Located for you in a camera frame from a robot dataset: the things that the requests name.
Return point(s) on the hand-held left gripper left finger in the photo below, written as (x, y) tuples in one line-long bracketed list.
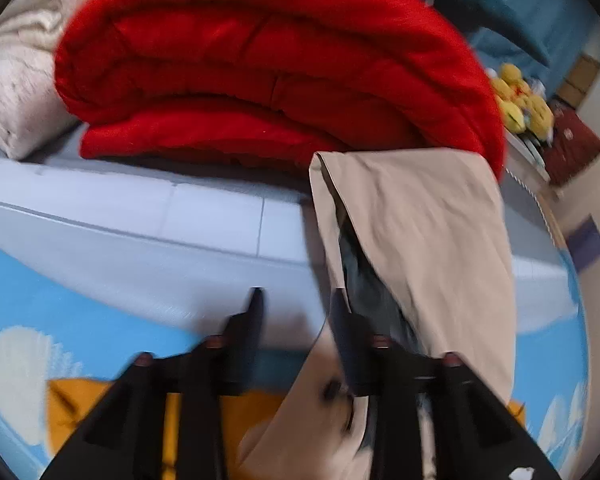
[(247, 330)]

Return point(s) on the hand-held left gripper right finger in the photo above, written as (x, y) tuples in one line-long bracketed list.
[(347, 350)]

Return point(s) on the beige and orange cloth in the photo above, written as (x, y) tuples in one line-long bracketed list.
[(420, 220)]

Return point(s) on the light blue foam bar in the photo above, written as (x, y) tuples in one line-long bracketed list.
[(145, 240)]

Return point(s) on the blue fan-print mat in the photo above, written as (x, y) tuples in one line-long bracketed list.
[(15, 290)]

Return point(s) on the red folded blanket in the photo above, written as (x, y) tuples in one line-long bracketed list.
[(260, 70)]

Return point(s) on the purple bag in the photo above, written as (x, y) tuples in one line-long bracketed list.
[(586, 241)]

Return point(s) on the maroon cushion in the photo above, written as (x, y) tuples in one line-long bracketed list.
[(575, 145)]

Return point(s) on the cream fluffy folded blanket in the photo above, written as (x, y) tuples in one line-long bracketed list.
[(20, 70)]

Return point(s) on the blue curtain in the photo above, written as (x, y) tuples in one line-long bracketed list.
[(550, 5)]

